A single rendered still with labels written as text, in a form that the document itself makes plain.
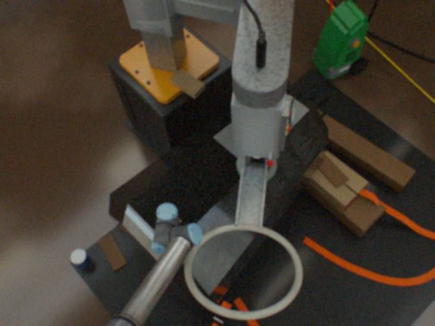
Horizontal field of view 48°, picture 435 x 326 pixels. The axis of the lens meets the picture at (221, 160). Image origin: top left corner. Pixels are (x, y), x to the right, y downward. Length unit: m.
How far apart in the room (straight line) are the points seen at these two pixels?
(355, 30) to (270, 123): 1.83
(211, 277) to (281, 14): 1.38
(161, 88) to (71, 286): 1.45
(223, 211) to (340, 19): 1.86
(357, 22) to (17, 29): 2.95
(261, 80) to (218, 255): 1.11
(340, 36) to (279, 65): 1.92
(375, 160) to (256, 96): 1.90
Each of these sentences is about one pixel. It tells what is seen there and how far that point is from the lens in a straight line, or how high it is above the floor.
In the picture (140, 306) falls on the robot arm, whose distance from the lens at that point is 1.78.
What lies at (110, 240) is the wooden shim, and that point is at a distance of 3.53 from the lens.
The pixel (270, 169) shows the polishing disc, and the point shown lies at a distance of 2.62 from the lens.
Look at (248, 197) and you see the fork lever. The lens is 2.32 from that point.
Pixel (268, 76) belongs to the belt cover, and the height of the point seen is 1.74.
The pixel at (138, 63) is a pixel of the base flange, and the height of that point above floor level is 0.78.
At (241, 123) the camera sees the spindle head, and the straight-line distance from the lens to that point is 2.12.
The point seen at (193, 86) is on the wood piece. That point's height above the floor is 0.83.
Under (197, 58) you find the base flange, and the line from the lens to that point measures 3.24.
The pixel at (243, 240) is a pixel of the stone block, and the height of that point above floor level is 0.67.
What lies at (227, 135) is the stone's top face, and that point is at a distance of 2.79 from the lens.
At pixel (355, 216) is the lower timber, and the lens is 3.42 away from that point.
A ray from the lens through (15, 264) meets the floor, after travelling 3.73.
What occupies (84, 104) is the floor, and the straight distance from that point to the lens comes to 4.18.
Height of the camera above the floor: 3.24
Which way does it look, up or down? 61 degrees down
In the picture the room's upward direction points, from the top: 5 degrees counter-clockwise
